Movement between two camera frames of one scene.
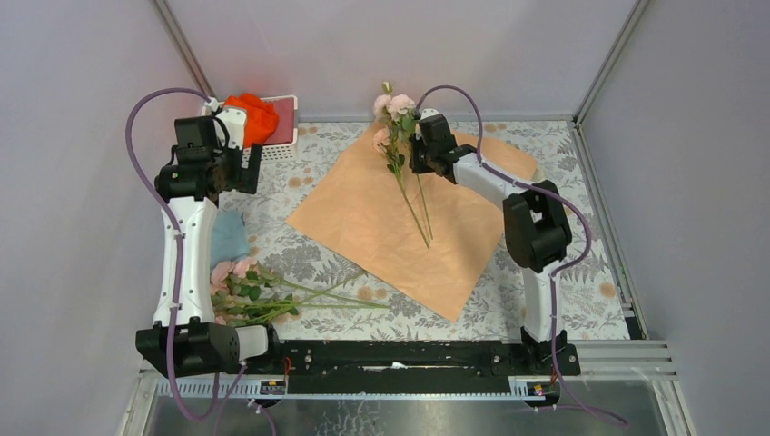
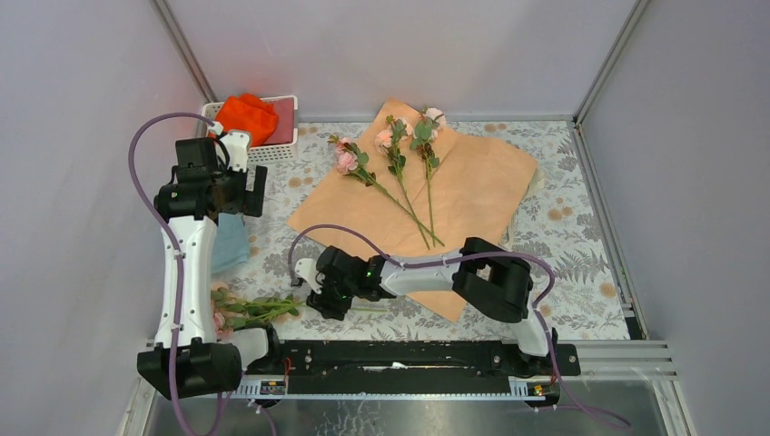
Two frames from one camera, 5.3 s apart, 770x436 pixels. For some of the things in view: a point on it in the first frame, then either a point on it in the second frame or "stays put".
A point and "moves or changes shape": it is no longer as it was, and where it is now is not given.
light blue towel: [231, 242] stays put
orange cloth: [261, 117] stays put
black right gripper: [416, 142] -> [331, 309]
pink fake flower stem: [395, 112] moves or changes shape
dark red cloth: [284, 130] stays put
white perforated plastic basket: [271, 153] stays put
